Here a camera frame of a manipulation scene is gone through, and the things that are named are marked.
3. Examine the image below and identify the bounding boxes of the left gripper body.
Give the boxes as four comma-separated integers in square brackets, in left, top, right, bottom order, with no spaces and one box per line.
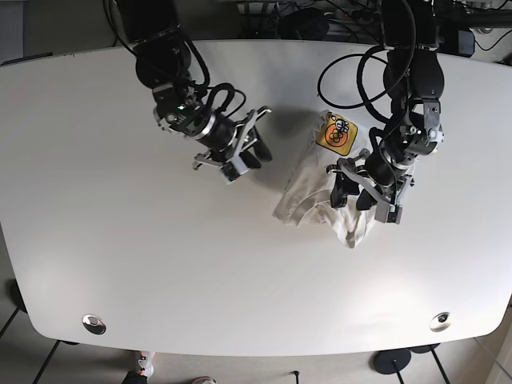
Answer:
[326,149,414,207]

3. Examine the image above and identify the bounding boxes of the white orange sneaker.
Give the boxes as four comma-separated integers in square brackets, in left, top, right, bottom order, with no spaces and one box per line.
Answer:
[137,351,155,378]

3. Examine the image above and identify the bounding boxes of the black trousers of person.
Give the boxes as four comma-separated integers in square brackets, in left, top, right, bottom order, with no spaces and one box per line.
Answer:
[122,371,148,384]

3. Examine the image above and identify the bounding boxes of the silver table grommet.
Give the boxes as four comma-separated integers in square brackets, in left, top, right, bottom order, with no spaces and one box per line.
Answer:
[429,312,452,333]
[82,314,106,335]

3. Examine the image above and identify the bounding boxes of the white printed T-shirt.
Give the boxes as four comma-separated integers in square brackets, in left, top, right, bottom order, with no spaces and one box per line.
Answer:
[273,110,389,248]

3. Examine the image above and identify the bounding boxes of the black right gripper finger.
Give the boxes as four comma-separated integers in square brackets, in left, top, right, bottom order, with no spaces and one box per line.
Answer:
[240,150,262,170]
[252,128,273,162]

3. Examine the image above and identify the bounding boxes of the left silver table grommet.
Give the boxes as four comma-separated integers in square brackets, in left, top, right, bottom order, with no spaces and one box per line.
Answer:
[82,314,106,335]

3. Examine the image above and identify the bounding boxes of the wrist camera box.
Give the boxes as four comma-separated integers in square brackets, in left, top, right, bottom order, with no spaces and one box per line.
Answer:
[220,157,249,184]
[374,202,403,225]

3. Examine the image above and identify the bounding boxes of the tangled black cables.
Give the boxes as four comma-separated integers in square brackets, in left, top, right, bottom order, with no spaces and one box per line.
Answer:
[235,0,512,57]

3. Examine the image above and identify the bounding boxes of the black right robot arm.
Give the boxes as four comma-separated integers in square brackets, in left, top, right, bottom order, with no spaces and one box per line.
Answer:
[102,1,272,182]

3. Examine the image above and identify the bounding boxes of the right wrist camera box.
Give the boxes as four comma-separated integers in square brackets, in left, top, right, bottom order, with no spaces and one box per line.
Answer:
[220,157,249,184]

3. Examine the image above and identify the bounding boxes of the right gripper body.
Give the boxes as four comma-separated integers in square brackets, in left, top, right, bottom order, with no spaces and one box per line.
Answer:
[191,106,271,170]

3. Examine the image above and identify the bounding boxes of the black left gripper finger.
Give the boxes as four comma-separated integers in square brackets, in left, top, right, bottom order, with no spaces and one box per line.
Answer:
[330,172,360,209]
[356,190,378,211]

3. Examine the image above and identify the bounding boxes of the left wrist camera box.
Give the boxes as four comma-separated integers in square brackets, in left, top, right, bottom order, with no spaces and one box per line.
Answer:
[374,202,403,225]

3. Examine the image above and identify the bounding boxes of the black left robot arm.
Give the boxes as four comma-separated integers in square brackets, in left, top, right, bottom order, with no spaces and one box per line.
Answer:
[326,1,445,222]

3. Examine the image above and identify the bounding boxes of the black power adapter box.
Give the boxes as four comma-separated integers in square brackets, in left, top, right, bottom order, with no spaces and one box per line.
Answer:
[277,8,330,41]

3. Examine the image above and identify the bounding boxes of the black round stand base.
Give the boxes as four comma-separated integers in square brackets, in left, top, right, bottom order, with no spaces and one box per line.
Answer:
[371,349,411,375]

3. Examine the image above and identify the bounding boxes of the right silver table grommet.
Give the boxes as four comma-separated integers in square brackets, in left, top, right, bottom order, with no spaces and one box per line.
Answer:
[429,312,452,333]

